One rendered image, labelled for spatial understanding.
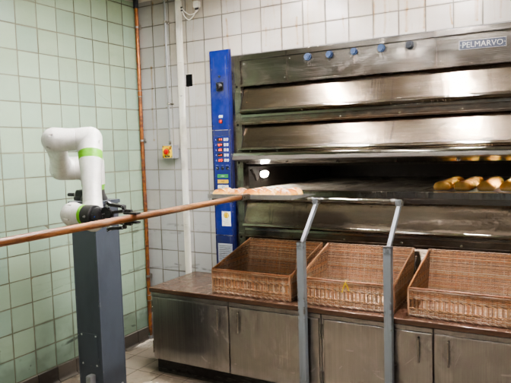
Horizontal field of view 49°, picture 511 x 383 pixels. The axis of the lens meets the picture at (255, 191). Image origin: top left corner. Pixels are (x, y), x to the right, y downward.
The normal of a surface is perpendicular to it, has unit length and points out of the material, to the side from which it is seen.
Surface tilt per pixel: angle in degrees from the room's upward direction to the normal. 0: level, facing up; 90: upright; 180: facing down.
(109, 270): 90
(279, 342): 90
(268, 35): 90
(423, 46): 90
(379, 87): 70
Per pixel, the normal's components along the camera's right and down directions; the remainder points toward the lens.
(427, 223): -0.44, -0.26
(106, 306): 0.87, 0.01
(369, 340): -0.49, 0.09
